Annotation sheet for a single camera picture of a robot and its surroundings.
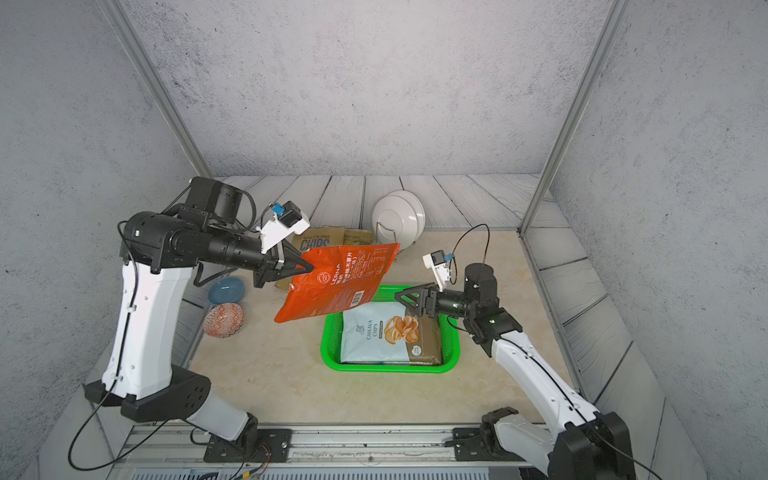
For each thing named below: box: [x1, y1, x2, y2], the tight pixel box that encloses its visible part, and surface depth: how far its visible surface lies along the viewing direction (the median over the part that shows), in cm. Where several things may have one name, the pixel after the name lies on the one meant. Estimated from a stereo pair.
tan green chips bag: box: [343, 229, 374, 245], surface depth 117 cm
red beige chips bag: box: [274, 243, 400, 323], surface depth 61 cm
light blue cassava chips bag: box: [340, 302, 442, 365], surface depth 87 cm
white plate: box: [372, 189, 426, 249], surface depth 107 cm
